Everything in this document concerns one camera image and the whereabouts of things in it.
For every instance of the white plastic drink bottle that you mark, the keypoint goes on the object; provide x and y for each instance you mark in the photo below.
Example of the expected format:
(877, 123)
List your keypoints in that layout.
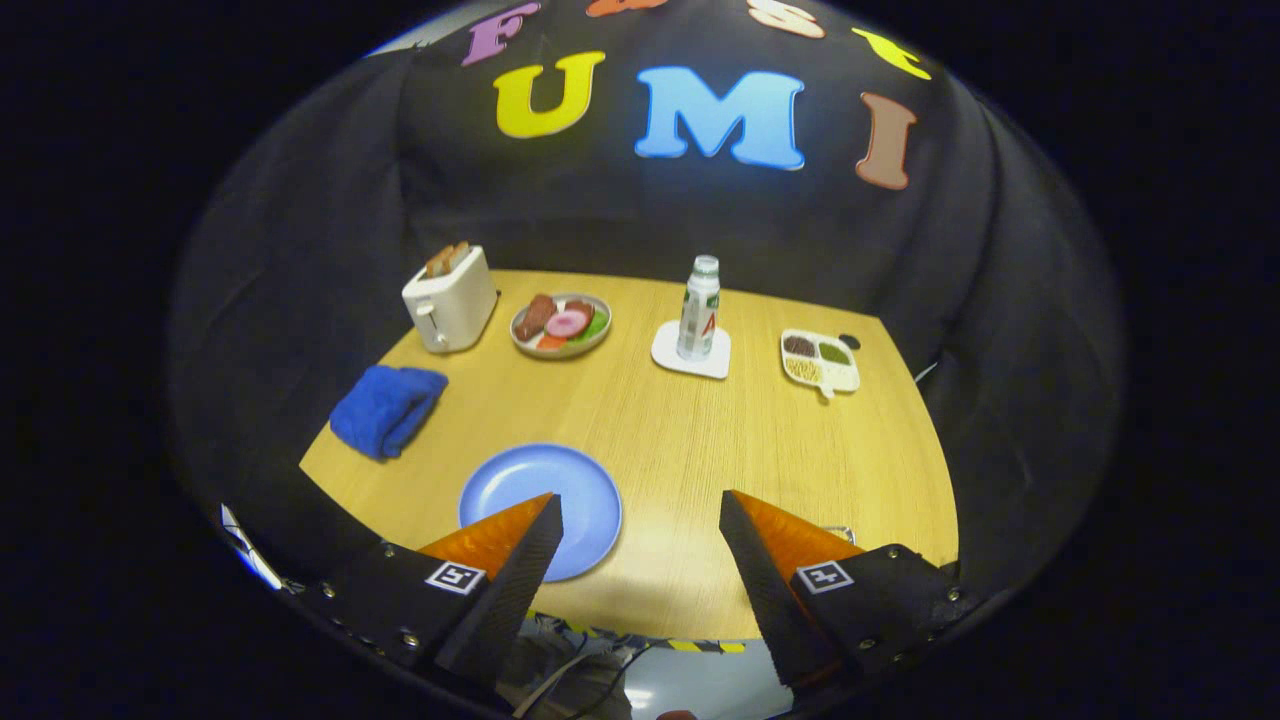
(698, 315)

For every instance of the grey food plate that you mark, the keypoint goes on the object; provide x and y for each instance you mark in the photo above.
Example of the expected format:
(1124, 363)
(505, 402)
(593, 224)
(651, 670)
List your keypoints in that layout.
(560, 350)

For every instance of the green lettuce leaf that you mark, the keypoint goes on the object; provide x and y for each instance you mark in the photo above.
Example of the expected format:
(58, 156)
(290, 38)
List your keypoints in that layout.
(598, 326)

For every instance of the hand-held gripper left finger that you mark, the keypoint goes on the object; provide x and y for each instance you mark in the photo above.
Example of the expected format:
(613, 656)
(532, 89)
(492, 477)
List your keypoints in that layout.
(515, 590)

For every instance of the white toaster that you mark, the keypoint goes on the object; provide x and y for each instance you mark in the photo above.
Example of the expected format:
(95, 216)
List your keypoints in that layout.
(455, 305)

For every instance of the pink ham slice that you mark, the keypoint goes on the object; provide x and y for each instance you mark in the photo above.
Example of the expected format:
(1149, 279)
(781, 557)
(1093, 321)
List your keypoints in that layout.
(567, 322)

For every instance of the white square coaster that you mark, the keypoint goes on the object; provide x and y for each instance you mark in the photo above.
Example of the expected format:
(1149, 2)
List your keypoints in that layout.
(665, 355)

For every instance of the white divided snack dish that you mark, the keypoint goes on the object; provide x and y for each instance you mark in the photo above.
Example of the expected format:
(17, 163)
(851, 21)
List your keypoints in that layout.
(820, 362)

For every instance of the brown meat patty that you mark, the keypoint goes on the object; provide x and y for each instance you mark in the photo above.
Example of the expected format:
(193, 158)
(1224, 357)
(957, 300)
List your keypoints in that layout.
(535, 316)

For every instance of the red tomato slice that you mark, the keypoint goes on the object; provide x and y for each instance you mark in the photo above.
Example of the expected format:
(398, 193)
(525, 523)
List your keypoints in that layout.
(550, 342)

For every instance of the toasted bread slice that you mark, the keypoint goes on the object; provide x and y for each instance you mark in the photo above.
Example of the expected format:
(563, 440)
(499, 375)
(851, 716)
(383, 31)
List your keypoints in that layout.
(437, 262)
(458, 254)

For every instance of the blue folded towel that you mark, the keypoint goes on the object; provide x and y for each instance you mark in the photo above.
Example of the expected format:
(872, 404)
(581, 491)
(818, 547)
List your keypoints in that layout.
(385, 410)

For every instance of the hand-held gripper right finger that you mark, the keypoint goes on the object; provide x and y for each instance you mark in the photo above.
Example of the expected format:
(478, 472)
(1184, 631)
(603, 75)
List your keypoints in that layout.
(765, 590)

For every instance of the blue round plate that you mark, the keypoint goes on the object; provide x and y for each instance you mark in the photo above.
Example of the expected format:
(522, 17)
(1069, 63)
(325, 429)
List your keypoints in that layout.
(530, 475)

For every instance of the silver metal rail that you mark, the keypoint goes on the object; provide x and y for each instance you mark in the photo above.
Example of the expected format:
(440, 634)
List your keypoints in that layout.
(250, 550)

